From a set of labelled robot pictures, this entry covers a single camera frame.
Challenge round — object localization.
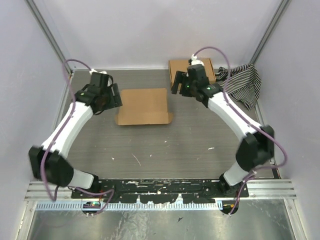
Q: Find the brown cardboard box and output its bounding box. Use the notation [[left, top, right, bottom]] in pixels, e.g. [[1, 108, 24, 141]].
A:
[[168, 58, 216, 86], [115, 88, 173, 126]]

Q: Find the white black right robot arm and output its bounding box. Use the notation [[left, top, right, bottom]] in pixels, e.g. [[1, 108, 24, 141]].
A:
[[171, 64, 274, 198]]

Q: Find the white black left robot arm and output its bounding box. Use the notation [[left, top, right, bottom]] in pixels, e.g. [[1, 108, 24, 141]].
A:
[[28, 70, 122, 199]]

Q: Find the folded brown cardboard box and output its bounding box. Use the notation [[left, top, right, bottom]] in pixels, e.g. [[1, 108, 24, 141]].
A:
[[168, 58, 216, 86]]

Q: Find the striped black white cloth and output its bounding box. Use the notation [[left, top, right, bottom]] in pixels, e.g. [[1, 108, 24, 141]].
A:
[[226, 64, 262, 110]]

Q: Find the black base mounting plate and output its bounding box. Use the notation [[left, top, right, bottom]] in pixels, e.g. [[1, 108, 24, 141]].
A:
[[70, 178, 250, 205]]

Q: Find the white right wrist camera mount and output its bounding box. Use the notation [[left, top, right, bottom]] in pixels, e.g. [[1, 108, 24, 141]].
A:
[[188, 55, 204, 66]]

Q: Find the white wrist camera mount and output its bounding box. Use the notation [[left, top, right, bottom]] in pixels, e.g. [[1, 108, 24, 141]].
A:
[[188, 55, 204, 66], [89, 68, 107, 75]]

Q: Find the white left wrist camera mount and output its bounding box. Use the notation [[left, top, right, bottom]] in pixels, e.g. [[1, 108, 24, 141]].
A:
[[89, 68, 107, 75]]

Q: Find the left aluminium corner post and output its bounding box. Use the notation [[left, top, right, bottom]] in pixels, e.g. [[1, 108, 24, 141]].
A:
[[24, 0, 74, 75]]

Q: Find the aluminium corner post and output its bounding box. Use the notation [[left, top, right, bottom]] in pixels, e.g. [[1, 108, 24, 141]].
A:
[[24, 0, 74, 75], [249, 0, 292, 65]]

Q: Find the slotted grey cable duct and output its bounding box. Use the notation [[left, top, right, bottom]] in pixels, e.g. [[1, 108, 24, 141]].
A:
[[35, 200, 223, 212]]

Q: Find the right aluminium corner post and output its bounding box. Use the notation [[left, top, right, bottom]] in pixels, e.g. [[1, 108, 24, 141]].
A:
[[249, 0, 292, 65]]

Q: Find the aluminium front frame rail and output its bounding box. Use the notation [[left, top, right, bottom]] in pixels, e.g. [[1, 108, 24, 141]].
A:
[[24, 179, 297, 203]]

